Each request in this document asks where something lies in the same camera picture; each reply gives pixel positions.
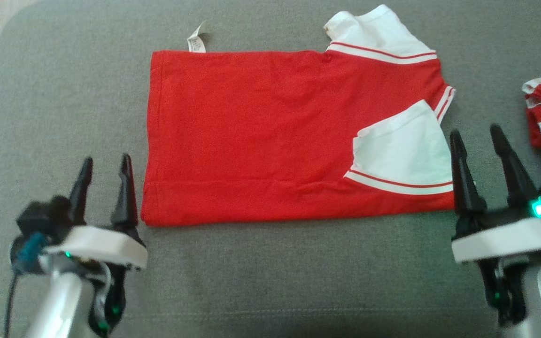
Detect wide grey sofa chaise cushion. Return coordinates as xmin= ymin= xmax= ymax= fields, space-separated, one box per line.
xmin=0 ymin=0 xmax=541 ymax=338

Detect black cable with teal connector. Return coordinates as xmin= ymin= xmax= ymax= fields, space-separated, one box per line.
xmin=3 ymin=231 xmax=49 ymax=338

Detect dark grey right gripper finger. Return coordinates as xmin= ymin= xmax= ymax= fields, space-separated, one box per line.
xmin=449 ymin=130 xmax=488 ymax=217
xmin=490 ymin=124 xmax=538 ymax=208

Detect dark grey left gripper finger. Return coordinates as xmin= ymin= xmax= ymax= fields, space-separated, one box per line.
xmin=68 ymin=156 xmax=94 ymax=226
xmin=110 ymin=153 xmax=139 ymax=232

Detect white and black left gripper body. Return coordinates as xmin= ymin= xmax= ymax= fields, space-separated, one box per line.
xmin=40 ymin=225 xmax=148 ymax=335

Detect red and white shirt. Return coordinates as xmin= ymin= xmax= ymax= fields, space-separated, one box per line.
xmin=140 ymin=4 xmax=456 ymax=227

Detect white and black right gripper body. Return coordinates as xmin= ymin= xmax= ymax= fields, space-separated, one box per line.
xmin=451 ymin=201 xmax=541 ymax=327

